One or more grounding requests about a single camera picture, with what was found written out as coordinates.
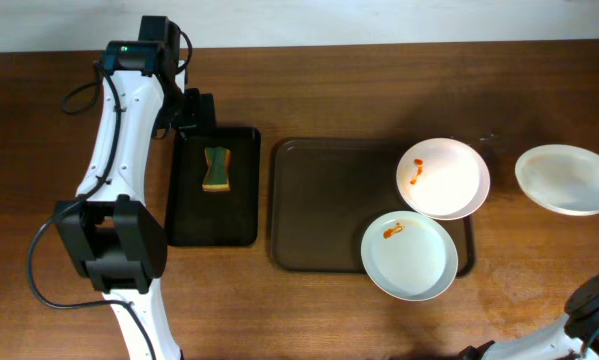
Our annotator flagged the pale blue plate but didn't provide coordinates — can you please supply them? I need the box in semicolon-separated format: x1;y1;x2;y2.
360;211;459;302

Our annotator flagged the green yellow sponge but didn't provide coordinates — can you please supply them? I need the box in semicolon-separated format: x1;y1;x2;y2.
202;147;231;192

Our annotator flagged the cream white plate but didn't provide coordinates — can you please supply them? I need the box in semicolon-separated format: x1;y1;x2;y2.
515;144;599;216

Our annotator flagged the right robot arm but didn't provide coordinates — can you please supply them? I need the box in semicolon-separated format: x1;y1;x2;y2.
458;275;599;359

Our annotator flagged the brown serving tray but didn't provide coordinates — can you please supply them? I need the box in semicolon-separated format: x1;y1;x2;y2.
269;138;476;278

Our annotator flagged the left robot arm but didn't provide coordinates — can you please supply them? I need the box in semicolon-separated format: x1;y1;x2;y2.
51;15;216;359

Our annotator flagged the black plastic tray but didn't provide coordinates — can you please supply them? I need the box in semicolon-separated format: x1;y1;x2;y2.
165;127;261;247

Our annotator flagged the pink white plate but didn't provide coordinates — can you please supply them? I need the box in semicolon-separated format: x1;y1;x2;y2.
395;138;491;221

